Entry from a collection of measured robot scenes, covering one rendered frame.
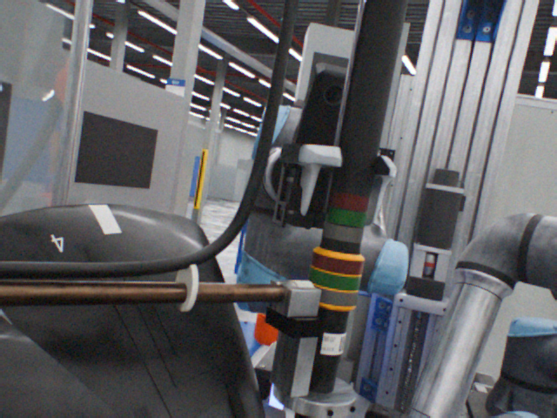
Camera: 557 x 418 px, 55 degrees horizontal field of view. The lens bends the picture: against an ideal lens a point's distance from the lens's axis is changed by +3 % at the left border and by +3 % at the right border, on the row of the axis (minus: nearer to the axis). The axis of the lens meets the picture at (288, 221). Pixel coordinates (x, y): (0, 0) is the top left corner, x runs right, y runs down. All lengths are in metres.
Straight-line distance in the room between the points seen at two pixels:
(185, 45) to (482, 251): 6.72
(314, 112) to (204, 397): 0.29
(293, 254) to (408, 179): 0.79
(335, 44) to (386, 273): 3.94
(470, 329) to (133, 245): 0.59
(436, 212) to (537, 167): 1.22
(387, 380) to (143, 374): 1.02
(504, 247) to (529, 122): 1.60
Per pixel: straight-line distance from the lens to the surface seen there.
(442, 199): 1.31
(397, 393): 1.44
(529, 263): 0.91
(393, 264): 0.69
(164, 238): 0.49
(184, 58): 7.39
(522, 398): 1.31
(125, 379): 0.41
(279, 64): 0.38
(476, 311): 0.90
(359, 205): 0.42
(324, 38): 4.54
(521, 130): 2.46
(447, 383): 0.89
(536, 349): 1.29
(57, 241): 0.44
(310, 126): 0.54
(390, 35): 0.43
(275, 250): 0.67
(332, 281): 0.41
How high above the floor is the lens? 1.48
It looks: 4 degrees down
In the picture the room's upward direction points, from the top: 10 degrees clockwise
